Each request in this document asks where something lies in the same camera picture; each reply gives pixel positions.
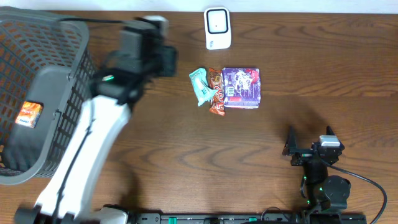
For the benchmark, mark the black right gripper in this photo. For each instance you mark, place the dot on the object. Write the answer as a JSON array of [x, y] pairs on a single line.
[[291, 149]]

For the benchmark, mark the orange snack packet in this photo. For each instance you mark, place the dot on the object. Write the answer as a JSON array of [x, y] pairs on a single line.
[[29, 114]]

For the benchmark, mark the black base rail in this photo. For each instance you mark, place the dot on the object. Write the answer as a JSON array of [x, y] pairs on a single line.
[[156, 218]]

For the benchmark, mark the grey plastic mesh basket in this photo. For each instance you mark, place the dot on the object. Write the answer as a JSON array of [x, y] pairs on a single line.
[[44, 59]]

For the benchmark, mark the red-brown candy bar wrapper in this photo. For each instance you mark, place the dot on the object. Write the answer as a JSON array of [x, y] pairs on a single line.
[[216, 83]]

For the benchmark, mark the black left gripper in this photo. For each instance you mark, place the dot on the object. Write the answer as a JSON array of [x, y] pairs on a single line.
[[169, 61]]

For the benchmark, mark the teal snack packet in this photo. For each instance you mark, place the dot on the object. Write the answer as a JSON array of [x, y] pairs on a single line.
[[200, 86]]

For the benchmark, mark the purple snack box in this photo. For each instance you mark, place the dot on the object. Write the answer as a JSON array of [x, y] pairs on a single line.
[[241, 88]]

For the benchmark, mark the white barcode scanner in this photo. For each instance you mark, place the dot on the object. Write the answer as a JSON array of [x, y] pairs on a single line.
[[217, 28]]

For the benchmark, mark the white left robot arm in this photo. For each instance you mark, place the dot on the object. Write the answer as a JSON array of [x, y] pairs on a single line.
[[114, 90]]

